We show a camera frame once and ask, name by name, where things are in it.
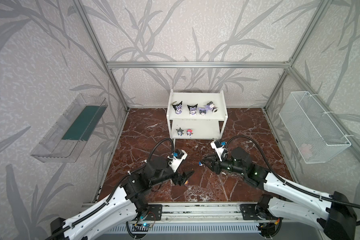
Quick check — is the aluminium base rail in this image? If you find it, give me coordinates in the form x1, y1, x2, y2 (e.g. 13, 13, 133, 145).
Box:
77, 201, 328, 224

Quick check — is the pink toy in basket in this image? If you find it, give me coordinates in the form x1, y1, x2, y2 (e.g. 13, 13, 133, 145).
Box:
299, 144, 313, 159

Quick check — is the clear plastic wall bin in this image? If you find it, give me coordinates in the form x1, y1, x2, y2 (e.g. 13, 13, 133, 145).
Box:
30, 94, 108, 163

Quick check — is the black purple figure toy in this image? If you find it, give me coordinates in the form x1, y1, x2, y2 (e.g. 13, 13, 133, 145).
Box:
187, 104, 198, 116
172, 101, 183, 115

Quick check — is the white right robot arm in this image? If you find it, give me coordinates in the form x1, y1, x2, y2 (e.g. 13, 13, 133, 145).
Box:
200, 136, 360, 240

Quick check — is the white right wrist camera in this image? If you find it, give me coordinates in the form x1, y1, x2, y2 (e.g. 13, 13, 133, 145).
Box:
211, 141, 228, 162

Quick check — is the grey blue penguin toy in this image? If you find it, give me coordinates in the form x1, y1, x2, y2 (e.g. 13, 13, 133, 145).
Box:
177, 128, 184, 136

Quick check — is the white wire mesh basket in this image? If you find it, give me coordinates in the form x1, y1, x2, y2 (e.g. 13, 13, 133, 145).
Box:
279, 91, 352, 164

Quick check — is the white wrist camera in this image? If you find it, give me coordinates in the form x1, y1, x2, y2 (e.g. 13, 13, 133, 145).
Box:
211, 141, 228, 162
168, 150, 188, 173

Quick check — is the white two-tier shelf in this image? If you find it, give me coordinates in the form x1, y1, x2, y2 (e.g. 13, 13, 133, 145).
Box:
166, 90, 228, 141

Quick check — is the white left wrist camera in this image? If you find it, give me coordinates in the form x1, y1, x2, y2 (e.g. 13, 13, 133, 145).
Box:
168, 150, 188, 173

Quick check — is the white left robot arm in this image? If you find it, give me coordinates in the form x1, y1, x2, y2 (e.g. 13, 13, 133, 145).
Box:
48, 139, 194, 240

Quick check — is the purple winged figure toy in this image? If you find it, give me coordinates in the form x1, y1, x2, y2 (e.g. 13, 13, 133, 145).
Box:
199, 108, 208, 116

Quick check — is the purple hat figure toy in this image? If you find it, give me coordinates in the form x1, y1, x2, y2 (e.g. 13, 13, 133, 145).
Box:
206, 101, 218, 113

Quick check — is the aluminium frame horizontal bar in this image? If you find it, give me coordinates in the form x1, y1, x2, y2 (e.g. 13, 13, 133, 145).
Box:
107, 62, 290, 69

